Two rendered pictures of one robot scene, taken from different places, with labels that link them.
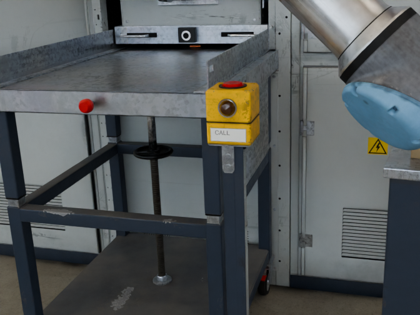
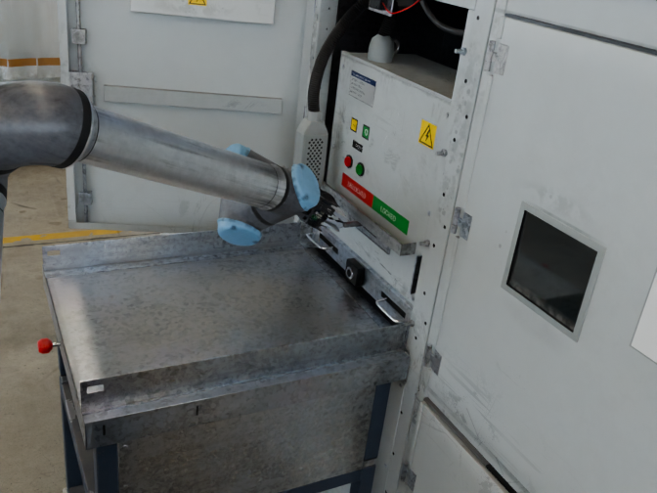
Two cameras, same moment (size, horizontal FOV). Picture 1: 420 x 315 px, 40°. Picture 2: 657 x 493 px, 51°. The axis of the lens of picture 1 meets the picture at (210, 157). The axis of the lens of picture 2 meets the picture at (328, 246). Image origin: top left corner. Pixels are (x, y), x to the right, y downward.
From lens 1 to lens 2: 1.38 m
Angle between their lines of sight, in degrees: 41
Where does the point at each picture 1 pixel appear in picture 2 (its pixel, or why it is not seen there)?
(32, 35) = (209, 203)
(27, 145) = not seen: hidden behind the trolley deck
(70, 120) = not seen: hidden behind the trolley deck
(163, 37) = (341, 258)
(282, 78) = (407, 394)
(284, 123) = (399, 448)
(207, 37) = (371, 287)
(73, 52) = (213, 244)
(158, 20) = (344, 236)
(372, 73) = not seen: outside the picture
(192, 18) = (368, 254)
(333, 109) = (435, 480)
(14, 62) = (95, 250)
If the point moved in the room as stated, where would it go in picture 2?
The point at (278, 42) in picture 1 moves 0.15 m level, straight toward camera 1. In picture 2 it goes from (413, 348) to (359, 367)
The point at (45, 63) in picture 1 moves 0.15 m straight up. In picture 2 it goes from (153, 253) to (153, 199)
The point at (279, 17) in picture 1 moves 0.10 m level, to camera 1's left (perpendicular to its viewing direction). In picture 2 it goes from (419, 318) to (384, 298)
